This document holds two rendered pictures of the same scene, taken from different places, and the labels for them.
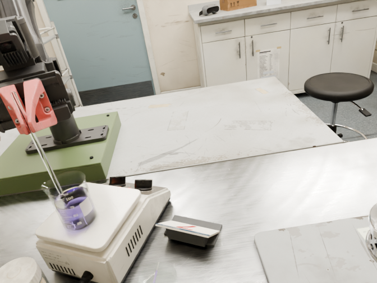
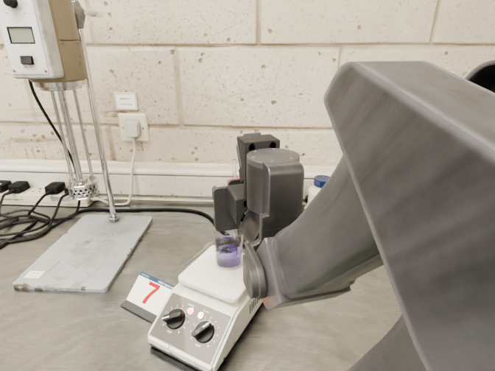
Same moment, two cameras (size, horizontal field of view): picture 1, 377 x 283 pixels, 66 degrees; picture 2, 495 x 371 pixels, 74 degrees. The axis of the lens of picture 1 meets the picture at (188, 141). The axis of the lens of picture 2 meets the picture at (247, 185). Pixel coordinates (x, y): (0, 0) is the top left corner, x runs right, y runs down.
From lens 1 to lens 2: 0.86 m
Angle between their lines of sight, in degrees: 126
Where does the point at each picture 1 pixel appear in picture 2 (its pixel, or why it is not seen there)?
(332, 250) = (71, 269)
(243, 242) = (115, 291)
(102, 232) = (211, 252)
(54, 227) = not seen: hidden behind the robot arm
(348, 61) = not seen: outside the picture
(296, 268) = (101, 266)
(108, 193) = (207, 280)
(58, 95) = (222, 209)
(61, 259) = not seen: hidden behind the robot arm
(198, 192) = (114, 349)
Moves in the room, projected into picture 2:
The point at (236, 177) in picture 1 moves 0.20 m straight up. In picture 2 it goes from (57, 361) to (21, 256)
